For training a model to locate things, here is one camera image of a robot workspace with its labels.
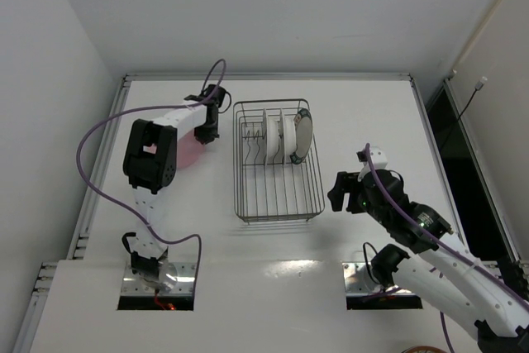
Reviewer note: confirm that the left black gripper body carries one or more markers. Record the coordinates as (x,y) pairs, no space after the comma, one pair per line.
(207,134)

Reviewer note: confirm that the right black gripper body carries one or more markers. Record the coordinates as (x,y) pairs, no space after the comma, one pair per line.
(352,194)

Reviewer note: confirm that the pink plate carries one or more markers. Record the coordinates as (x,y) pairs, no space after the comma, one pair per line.
(189,150)

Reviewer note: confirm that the white plate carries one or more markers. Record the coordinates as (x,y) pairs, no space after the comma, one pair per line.
(271,136)
(287,134)

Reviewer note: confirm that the blue rimmed patterned plate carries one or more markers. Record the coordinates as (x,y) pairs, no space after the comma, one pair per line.
(303,124)

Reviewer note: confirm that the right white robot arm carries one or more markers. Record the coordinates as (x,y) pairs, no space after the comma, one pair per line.
(429,259)

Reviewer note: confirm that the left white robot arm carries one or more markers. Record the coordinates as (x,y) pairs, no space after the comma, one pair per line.
(156,149)

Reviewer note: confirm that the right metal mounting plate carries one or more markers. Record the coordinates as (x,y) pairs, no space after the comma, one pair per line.
(358,284)

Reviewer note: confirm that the metal mounting plate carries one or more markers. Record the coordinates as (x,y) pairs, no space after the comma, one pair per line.
(358,284)
(174,279)

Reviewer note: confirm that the brown round object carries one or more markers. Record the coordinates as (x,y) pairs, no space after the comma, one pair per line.
(423,349)

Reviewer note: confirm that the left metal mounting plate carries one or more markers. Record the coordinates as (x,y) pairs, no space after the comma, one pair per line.
(174,279)

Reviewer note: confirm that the wire dish rack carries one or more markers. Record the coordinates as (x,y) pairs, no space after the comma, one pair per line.
(281,191)

